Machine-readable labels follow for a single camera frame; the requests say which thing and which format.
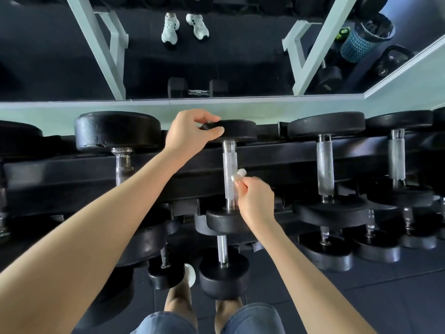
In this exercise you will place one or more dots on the person's left hand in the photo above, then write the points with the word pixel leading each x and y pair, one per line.
pixel 187 135

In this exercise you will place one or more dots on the person's right hand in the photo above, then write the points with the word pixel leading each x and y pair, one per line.
pixel 257 205

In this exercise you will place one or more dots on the white wet wipe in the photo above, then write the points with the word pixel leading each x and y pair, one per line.
pixel 240 173

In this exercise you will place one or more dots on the person's right forearm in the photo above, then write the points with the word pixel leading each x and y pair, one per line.
pixel 306 285

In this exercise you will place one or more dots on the person's left forearm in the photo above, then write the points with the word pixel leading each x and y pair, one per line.
pixel 80 250

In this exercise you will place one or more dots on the medium black dumbbell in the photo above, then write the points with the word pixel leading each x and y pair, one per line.
pixel 326 257
pixel 377 252

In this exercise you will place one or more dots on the person's left white sneaker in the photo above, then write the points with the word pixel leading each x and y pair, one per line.
pixel 190 274

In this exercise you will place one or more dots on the person's right leg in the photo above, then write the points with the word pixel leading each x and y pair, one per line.
pixel 226 309

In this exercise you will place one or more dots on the black dumbbell rack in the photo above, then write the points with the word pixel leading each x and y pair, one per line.
pixel 69 177

